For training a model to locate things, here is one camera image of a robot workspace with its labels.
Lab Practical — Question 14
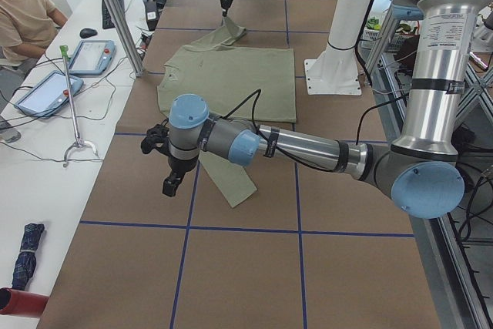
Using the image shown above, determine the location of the near teach pendant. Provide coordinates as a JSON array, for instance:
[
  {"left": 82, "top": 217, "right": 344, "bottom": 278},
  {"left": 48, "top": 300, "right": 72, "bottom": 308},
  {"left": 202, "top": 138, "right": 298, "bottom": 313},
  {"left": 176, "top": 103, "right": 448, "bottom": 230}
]
[{"left": 14, "top": 71, "right": 69, "bottom": 118}]

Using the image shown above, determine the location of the aluminium frame post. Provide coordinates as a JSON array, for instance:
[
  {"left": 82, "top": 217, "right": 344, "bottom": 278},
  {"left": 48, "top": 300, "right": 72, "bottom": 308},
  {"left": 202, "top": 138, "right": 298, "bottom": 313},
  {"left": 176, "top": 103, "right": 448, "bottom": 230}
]
[{"left": 103, "top": 0, "right": 143, "bottom": 77}]

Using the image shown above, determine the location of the seated person beige shirt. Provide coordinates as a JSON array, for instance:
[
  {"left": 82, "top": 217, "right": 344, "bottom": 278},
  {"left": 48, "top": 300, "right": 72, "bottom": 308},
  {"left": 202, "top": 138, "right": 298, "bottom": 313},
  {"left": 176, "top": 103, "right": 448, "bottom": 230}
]
[{"left": 1, "top": 0, "right": 68, "bottom": 74}]

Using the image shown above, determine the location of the folded blue umbrella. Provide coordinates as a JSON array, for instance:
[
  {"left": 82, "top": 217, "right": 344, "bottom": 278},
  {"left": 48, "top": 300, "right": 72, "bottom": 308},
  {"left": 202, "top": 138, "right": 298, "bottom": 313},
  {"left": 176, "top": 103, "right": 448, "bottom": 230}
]
[{"left": 12, "top": 223, "right": 45, "bottom": 290}]

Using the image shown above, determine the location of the black power adapter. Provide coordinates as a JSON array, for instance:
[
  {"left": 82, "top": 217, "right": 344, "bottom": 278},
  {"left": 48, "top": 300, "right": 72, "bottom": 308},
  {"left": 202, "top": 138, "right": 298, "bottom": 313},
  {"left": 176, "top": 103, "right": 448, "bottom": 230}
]
[{"left": 144, "top": 0, "right": 159, "bottom": 31}]

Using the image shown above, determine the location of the far teach pendant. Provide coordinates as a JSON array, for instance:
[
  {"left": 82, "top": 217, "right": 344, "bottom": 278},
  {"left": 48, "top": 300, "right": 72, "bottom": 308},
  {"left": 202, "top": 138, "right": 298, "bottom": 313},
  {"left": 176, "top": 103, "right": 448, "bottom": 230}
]
[{"left": 69, "top": 39, "right": 116, "bottom": 77}]

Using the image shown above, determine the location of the black keyboard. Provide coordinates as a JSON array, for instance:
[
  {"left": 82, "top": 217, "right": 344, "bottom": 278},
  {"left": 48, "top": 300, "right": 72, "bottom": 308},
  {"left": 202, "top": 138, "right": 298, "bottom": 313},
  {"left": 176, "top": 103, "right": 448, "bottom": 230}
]
[{"left": 101, "top": 0, "right": 126, "bottom": 30}]

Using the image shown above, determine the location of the teach pendant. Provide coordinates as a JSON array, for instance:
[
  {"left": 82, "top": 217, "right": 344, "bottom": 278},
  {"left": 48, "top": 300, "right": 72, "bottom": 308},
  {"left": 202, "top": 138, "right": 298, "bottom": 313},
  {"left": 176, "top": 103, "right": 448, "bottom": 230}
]
[
  {"left": 69, "top": 39, "right": 116, "bottom": 77},
  {"left": 14, "top": 71, "right": 69, "bottom": 118}
]

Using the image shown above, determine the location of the metal reacher grabber stick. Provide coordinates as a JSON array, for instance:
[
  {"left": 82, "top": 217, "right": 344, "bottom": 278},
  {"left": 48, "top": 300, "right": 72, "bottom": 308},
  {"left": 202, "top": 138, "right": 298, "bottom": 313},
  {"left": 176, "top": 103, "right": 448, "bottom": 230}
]
[{"left": 59, "top": 45, "right": 99, "bottom": 168}]

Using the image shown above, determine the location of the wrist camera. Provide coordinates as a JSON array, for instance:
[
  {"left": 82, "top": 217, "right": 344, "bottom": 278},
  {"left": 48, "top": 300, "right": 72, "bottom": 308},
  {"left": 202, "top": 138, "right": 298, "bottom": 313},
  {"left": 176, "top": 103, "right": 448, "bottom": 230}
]
[{"left": 140, "top": 124, "right": 169, "bottom": 156}]

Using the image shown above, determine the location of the red cylinder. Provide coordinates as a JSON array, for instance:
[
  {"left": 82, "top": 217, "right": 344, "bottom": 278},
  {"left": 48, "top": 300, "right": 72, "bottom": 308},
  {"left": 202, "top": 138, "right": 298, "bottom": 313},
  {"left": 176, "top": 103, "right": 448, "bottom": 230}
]
[{"left": 0, "top": 287, "right": 49, "bottom": 318}]

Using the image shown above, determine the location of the black computer mouse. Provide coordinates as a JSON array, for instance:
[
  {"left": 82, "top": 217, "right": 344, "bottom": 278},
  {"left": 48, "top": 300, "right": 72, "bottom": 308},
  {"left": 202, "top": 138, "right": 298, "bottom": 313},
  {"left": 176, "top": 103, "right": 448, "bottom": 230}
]
[{"left": 79, "top": 28, "right": 98, "bottom": 39}]

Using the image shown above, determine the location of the olive green t-shirt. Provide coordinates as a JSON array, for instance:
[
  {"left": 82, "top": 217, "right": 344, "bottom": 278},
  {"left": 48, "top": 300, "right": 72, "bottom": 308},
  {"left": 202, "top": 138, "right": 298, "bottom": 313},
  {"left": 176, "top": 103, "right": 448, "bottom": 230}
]
[{"left": 157, "top": 18, "right": 297, "bottom": 207}]

